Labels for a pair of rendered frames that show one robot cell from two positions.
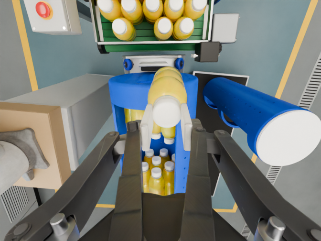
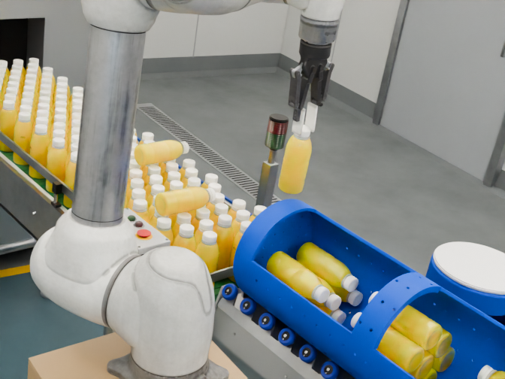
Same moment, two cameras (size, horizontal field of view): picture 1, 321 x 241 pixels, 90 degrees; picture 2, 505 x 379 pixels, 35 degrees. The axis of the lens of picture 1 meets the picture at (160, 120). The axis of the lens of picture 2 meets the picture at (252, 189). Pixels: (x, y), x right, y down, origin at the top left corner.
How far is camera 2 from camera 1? 1.99 m
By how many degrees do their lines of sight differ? 82
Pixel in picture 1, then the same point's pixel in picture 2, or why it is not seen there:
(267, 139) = (459, 271)
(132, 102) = (277, 213)
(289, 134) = (471, 260)
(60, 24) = (161, 238)
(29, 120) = not seen: hidden behind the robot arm
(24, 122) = not seen: hidden behind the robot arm
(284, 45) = not seen: outside the picture
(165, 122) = (305, 129)
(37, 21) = (140, 243)
